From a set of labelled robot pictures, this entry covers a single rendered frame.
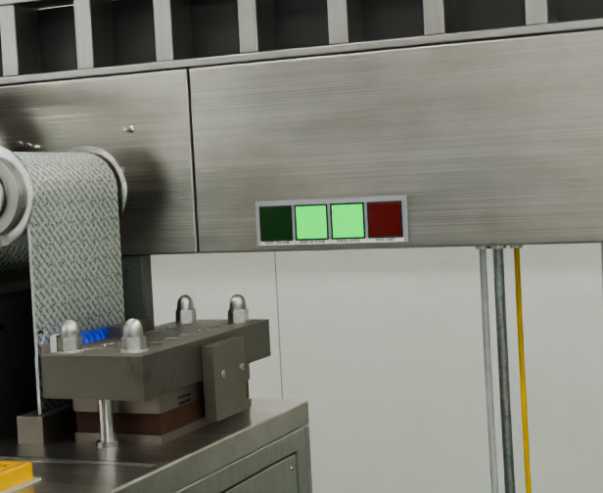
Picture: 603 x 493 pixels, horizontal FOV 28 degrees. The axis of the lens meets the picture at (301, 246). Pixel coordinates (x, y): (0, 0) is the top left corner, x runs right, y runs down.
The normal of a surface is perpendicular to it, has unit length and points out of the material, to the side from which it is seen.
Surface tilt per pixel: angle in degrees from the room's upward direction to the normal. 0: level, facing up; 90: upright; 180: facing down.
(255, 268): 90
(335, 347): 90
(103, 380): 90
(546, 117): 90
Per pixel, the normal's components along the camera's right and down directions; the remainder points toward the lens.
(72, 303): 0.92, -0.03
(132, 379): -0.40, 0.07
